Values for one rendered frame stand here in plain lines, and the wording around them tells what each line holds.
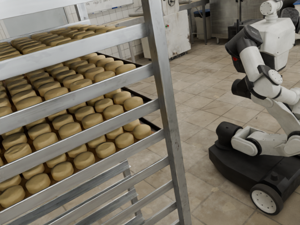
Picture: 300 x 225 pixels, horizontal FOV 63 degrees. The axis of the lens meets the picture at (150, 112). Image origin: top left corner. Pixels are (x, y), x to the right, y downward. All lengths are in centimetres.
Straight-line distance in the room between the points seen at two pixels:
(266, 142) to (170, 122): 126
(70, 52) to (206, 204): 156
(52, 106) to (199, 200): 153
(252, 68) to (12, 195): 105
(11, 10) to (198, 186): 175
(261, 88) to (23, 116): 101
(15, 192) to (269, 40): 129
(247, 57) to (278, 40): 25
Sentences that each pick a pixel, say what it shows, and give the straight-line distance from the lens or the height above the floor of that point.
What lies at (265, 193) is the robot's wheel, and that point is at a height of 17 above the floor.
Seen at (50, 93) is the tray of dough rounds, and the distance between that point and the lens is 56.
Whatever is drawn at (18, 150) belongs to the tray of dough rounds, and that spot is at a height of 115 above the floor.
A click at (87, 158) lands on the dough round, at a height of 106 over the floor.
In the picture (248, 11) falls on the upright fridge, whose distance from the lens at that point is 522.
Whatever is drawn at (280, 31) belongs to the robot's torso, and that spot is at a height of 108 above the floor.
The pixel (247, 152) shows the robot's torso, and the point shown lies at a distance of 188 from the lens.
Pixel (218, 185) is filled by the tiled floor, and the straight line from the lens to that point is 199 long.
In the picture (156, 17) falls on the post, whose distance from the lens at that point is 54.
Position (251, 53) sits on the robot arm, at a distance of 129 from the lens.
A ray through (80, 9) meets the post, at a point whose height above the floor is 137.
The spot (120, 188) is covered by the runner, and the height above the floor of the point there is 96.
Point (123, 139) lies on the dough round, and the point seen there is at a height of 106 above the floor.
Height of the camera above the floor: 140
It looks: 27 degrees down
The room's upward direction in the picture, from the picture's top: 11 degrees counter-clockwise
